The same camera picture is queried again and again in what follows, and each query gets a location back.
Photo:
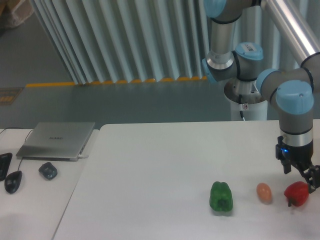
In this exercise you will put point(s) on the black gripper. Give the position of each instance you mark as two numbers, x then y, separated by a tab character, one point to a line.
299	157

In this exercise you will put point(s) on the red bell pepper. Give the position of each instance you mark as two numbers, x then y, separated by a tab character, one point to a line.
297	194

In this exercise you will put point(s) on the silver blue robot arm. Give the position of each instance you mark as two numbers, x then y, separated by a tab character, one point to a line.
291	93

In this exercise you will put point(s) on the green bell pepper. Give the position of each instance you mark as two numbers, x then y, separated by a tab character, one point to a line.
221	199

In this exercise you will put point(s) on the brown egg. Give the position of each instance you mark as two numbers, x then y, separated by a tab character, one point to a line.
264	192

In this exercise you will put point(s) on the white corrugated partition screen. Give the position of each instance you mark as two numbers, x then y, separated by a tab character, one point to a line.
119	41

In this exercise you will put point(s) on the silver closed laptop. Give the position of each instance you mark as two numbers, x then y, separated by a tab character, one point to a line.
61	141

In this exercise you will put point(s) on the dark grey earbud case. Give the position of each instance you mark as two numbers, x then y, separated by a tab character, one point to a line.
48	171

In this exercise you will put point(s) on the black computer mouse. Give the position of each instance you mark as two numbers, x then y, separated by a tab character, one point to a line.
12	181

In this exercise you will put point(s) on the black keyboard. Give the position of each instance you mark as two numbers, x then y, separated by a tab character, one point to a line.
5	161

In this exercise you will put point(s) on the brown cardboard box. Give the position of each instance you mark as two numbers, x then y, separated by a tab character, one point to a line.
13	13

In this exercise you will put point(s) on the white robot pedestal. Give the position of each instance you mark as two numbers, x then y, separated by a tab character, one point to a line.
248	112

